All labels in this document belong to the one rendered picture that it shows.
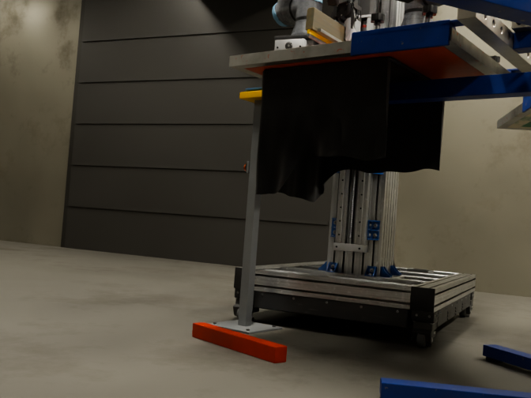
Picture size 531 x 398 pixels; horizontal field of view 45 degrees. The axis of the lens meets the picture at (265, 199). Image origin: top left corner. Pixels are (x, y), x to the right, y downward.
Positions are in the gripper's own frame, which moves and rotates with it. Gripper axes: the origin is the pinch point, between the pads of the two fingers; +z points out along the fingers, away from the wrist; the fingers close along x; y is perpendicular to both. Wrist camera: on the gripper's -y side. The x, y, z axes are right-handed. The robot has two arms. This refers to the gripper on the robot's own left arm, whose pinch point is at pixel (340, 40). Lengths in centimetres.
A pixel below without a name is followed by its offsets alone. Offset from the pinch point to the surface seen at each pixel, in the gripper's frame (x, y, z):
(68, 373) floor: 21, -89, 109
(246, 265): 43, 10, 84
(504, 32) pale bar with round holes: -61, -11, 8
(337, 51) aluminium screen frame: -17.0, -29.4, 13.2
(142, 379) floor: 6, -77, 109
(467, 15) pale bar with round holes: -58, -34, 9
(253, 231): 41, 10, 70
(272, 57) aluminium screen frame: 7.7, -29.3, 12.4
